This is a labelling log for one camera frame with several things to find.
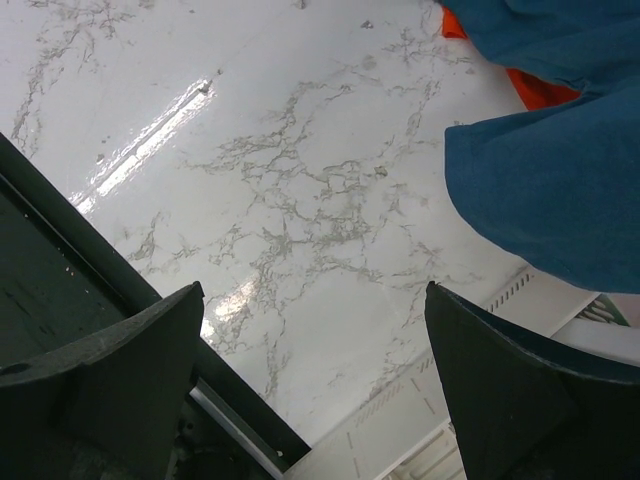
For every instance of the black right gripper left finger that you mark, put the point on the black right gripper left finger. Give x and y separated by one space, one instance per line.
105 406

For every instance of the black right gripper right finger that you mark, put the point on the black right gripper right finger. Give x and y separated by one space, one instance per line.
524 406

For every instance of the blue t shirt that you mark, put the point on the blue t shirt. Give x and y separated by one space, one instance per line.
558 187

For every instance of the orange t shirt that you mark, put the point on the orange t shirt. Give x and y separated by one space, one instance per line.
534 93

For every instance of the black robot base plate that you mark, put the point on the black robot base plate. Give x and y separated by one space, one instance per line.
61 281

